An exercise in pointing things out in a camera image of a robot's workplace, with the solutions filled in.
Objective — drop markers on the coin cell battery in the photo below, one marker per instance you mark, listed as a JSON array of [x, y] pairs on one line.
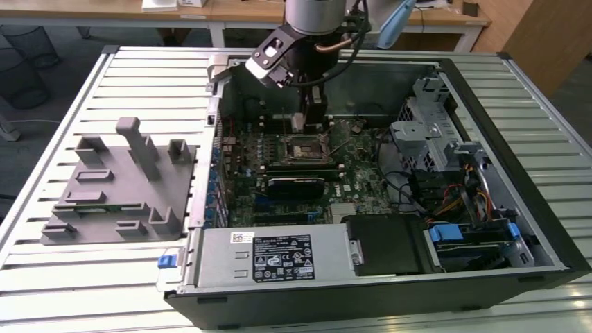
[[356, 128]]

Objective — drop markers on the black graphics card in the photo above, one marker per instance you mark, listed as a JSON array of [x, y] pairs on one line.
[[296, 189]]

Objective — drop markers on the silver CPU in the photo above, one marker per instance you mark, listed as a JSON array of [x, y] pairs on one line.
[[299, 123]]

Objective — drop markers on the green motherboard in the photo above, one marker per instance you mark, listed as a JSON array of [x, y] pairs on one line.
[[365, 180]]

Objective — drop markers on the green RAM stick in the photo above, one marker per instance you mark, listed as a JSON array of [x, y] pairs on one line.
[[113, 208]]

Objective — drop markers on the wooden cabinet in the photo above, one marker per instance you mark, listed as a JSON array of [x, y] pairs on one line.
[[545, 34]]

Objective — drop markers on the blue case latch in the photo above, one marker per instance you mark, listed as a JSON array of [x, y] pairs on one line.
[[167, 262]]

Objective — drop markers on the white labelled box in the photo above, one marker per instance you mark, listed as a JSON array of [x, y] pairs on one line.
[[192, 2]]

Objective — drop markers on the small black box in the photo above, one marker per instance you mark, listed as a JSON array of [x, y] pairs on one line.
[[469, 8]]

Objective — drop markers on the white table leg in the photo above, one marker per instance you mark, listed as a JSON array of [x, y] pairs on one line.
[[9, 128]]

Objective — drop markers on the black expansion slot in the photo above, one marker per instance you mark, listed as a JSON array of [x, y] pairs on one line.
[[277, 218]]

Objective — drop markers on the blue disk carrier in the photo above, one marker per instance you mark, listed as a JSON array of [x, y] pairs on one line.
[[444, 236]]

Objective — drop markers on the CPU socket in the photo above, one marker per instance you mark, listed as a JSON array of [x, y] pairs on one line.
[[305, 151]]

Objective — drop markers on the grey parts rack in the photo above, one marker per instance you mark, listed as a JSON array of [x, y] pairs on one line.
[[129, 194]]

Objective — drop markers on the blue latch tab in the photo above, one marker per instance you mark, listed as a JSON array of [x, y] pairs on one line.
[[511, 231]]

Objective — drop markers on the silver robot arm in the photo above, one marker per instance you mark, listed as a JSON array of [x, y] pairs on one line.
[[312, 14]]

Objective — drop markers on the silver drive cage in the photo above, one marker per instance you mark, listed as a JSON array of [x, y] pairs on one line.
[[411, 130]]

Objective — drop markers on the silver power supply unit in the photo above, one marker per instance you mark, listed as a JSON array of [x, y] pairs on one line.
[[217, 253]]

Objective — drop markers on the silver chipset heatsink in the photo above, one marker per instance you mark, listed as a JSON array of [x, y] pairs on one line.
[[344, 209]]

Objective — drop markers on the wrist camera with black bracket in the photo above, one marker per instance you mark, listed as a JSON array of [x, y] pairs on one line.
[[268, 74]]

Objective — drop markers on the black RAM slot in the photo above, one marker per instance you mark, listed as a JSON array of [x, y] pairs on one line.
[[275, 122], [275, 131], [275, 126], [300, 166], [275, 118], [332, 177], [300, 169], [300, 173]]

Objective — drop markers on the black drive bay cover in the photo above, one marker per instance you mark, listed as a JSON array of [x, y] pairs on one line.
[[384, 243]]

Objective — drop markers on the black PC case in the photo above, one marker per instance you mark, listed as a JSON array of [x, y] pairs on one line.
[[324, 308]]

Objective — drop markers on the black mesh wastebasket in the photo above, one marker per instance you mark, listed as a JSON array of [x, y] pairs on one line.
[[32, 45], [23, 86]]

